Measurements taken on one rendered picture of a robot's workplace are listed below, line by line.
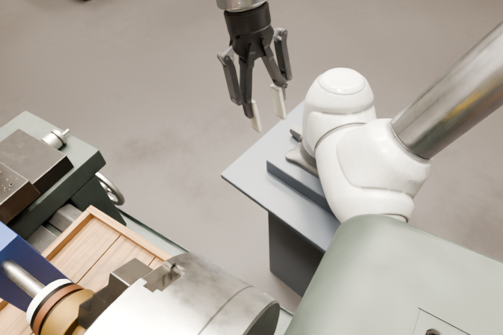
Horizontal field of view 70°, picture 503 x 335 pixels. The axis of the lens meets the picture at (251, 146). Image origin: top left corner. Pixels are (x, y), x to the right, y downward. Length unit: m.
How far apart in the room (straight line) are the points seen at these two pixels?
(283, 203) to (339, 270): 0.62
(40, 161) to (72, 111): 1.72
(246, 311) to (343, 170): 0.39
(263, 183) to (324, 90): 0.35
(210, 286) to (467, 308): 0.25
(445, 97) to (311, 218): 0.47
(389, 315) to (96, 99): 2.48
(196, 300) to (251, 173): 0.68
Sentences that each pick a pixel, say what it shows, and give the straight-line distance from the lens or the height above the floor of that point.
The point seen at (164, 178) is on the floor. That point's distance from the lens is 2.05.
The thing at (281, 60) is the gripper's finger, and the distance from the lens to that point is 0.69.
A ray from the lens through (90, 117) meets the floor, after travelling 2.56.
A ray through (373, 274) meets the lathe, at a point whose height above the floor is 1.25.
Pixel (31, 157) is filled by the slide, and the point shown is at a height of 0.97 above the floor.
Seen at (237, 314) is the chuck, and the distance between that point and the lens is 0.40.
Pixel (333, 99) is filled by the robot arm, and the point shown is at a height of 1.06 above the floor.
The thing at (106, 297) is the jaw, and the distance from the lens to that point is 0.48.
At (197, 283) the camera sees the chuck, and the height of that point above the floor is 1.20.
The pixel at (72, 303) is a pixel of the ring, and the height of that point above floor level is 1.12.
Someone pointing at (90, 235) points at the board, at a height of 0.89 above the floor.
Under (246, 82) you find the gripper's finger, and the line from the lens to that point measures 0.65.
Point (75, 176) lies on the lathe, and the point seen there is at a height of 0.91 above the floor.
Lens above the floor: 1.59
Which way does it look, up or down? 49 degrees down
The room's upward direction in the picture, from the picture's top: 4 degrees counter-clockwise
